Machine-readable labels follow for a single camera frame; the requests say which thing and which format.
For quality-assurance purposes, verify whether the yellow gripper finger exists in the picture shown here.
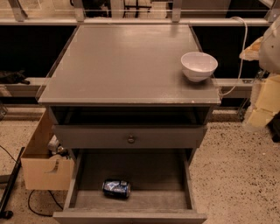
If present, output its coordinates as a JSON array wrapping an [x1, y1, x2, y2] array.
[[242, 74, 280, 131], [239, 37, 263, 61]]

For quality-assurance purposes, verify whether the blue pepsi can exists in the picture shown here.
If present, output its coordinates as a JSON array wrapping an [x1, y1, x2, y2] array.
[[102, 179, 130, 199]]

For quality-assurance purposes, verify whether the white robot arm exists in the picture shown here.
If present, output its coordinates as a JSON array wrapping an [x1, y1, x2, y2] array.
[[239, 17, 280, 131]]

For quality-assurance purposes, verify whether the grey wooden drawer cabinet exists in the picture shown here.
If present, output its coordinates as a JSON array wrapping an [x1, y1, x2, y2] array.
[[37, 24, 222, 224]]

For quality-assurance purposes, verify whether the open grey middle drawer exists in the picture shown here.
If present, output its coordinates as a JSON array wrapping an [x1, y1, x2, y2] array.
[[53, 149, 207, 224]]

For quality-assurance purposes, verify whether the round metal drawer knob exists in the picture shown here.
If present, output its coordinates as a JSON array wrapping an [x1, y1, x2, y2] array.
[[127, 135, 135, 144]]

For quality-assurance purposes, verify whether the closed grey top drawer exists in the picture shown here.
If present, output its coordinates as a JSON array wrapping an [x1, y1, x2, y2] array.
[[52, 125, 207, 149]]

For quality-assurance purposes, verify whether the white ceramic bowl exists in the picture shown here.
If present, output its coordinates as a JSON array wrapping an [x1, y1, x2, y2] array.
[[180, 52, 218, 82]]

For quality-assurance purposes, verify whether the cardboard box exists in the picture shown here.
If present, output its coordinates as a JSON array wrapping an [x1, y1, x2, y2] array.
[[21, 112, 74, 191]]

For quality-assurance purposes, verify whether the black object on ledge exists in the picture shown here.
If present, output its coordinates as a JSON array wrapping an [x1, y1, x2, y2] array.
[[0, 70, 30, 85]]

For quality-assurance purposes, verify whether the black bar on floor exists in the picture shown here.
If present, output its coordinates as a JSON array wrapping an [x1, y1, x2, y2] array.
[[0, 147, 25, 220]]

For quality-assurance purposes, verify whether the black floor cable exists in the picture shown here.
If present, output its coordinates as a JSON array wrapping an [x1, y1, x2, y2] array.
[[27, 189, 64, 218]]

